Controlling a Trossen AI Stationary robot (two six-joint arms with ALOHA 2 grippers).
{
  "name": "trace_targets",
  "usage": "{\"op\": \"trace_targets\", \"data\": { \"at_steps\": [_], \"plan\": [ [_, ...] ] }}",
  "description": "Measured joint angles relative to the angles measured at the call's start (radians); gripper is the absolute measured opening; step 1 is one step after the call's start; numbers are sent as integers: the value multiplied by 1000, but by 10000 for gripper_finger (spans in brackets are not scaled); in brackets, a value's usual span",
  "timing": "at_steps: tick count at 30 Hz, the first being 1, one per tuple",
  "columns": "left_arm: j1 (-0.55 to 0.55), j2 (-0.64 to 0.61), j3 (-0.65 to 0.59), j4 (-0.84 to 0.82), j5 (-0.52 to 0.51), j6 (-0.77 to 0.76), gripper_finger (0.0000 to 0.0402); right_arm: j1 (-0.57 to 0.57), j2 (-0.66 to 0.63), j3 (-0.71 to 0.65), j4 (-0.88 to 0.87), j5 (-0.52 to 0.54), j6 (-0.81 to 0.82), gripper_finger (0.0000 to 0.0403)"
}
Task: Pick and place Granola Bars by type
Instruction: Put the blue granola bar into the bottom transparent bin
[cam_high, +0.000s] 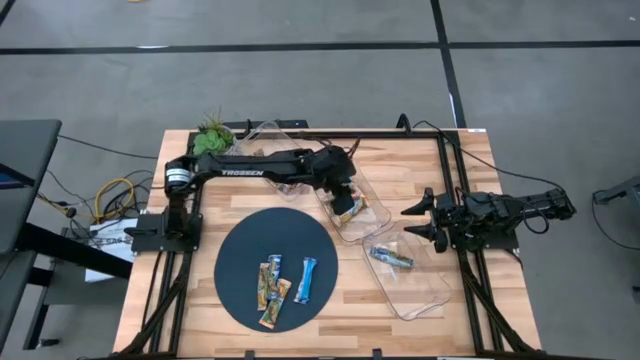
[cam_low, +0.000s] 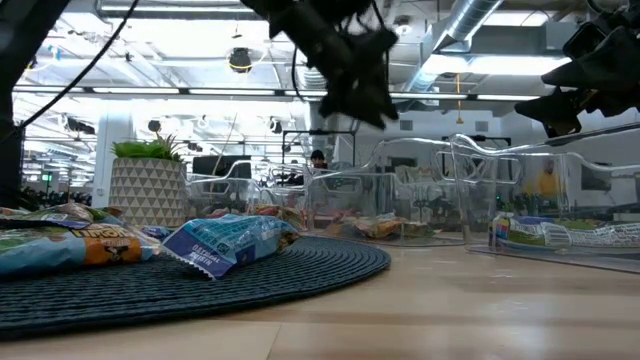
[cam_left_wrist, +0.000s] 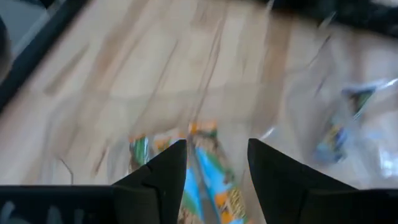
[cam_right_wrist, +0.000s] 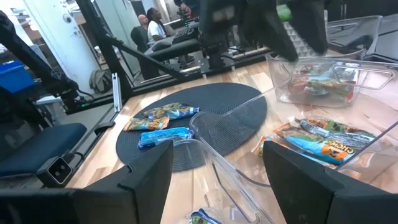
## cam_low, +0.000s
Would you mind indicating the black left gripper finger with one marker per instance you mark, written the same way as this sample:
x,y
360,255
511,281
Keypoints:
x,y
340,102
380,110

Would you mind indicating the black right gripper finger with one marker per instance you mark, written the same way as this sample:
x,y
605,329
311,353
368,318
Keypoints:
x,y
615,67
557,112

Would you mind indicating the green orange granola bar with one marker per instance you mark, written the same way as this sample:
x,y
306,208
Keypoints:
x,y
65,212
50,250
350,230
405,227

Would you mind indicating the red granola bar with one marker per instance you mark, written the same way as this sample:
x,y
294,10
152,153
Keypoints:
x,y
280,215
222,212

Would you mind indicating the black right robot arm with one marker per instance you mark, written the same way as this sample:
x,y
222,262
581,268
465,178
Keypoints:
x,y
620,10

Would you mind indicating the person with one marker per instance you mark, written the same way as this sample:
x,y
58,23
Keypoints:
x,y
318,159
548,180

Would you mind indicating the long ceiling light strip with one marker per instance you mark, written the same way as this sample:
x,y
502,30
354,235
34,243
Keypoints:
x,y
175,91
475,96

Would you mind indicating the round black ceiling device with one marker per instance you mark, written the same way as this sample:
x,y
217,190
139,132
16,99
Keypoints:
x,y
240,59

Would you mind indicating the black monitor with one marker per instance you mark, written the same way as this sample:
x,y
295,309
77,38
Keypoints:
x,y
220,166

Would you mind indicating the round dark woven placemat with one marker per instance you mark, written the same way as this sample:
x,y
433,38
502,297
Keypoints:
x,y
250,290

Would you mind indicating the green succulent in patterned pot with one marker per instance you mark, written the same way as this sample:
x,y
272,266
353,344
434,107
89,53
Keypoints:
x,y
147,192

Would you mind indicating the black rack frame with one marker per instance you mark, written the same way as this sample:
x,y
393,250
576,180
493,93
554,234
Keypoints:
x,y
320,132

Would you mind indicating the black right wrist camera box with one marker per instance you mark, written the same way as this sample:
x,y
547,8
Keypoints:
x,y
585,40

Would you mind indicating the silver ventilation duct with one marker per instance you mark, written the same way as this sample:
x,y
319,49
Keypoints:
x,y
465,20

